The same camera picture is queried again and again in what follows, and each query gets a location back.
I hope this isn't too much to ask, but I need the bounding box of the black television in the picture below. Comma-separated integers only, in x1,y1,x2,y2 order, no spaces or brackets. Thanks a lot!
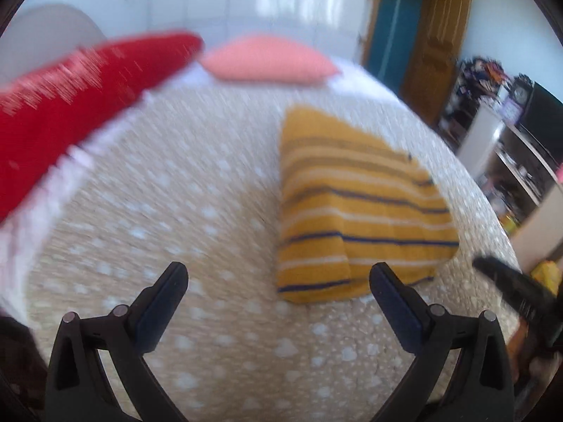
521,81,563,141

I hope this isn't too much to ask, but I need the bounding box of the white glossy wardrobe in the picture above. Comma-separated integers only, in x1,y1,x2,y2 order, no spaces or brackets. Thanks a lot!
145,0,379,60

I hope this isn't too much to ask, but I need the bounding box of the cluttered shelf unit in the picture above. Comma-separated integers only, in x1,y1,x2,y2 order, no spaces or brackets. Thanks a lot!
440,55,515,141

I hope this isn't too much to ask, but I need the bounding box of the yellow object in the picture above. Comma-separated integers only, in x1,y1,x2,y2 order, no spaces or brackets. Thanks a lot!
530,260,563,295

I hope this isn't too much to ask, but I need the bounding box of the white bed headboard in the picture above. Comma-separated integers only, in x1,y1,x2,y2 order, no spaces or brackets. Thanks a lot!
0,4,104,84

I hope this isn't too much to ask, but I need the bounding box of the red velvet pillow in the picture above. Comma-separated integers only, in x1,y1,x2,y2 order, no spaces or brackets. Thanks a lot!
0,31,205,223

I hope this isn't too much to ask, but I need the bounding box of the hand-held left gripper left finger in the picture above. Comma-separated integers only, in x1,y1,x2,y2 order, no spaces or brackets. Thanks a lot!
44,262,194,422

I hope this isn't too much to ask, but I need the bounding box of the teal glass door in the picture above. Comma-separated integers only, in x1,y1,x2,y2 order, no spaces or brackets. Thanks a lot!
367,0,425,86

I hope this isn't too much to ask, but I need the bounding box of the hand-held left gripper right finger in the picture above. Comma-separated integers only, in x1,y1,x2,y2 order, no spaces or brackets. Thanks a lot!
369,262,515,422

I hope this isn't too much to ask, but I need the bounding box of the dark table clock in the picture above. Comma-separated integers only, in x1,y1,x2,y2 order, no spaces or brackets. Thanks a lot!
512,75,535,106

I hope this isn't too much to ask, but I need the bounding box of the white cabinet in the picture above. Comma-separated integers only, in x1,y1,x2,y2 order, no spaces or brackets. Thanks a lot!
457,101,506,181

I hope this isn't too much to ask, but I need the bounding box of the pink ribbed pillow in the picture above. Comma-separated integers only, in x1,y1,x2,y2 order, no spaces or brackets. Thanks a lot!
200,34,343,83

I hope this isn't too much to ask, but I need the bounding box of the wooden door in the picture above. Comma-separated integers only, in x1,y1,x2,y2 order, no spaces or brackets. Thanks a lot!
402,0,473,124

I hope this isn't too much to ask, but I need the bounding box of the beige spotted blanket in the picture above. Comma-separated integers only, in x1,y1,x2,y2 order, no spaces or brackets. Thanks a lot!
26,81,522,422

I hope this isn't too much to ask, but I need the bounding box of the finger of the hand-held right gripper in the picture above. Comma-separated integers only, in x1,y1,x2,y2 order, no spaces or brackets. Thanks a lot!
473,255,563,349

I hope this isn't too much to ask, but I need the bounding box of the white fleece bed sheet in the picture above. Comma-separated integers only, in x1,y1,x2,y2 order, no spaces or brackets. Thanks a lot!
0,55,397,308

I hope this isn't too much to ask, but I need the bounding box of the yellow striped knit sweater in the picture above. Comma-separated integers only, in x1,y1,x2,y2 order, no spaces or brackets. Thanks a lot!
276,104,460,305

